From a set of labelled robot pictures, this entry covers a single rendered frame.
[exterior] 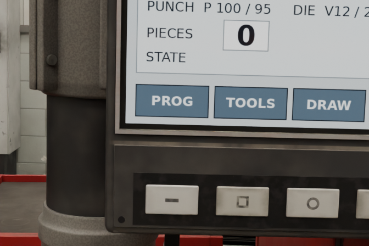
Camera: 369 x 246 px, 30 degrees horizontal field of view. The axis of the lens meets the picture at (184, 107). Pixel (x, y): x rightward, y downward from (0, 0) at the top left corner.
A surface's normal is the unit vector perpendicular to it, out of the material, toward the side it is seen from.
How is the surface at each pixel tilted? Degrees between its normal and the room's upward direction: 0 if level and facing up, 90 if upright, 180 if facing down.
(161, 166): 90
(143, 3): 90
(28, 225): 0
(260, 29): 90
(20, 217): 0
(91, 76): 90
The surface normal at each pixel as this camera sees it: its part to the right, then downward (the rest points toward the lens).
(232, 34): 0.01, 0.13
